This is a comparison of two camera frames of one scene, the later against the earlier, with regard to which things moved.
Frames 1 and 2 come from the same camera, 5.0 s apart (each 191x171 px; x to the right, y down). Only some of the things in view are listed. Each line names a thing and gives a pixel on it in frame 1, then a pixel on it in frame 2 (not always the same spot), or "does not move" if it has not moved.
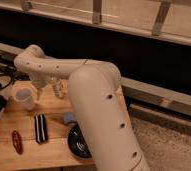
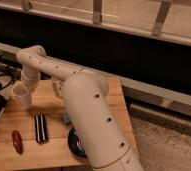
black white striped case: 41,129 does not move
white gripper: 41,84 to 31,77
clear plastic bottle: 59,87 does not move
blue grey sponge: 69,116 does not move
